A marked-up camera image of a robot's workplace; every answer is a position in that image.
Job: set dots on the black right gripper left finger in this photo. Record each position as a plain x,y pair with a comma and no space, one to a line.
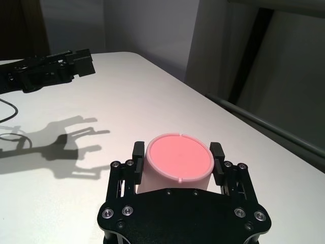
138,152

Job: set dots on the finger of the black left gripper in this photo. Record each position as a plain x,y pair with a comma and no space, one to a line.
81,52
81,66

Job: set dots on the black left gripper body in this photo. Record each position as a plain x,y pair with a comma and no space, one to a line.
30,76

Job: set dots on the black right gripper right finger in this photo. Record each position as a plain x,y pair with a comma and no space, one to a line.
217,152

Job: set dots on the pink plastic cup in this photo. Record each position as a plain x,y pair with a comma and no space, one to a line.
177,157

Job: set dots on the thin grey wall rail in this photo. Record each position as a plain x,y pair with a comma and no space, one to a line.
266,130

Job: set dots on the dark vertical frame post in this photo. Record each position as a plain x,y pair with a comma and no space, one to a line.
251,50

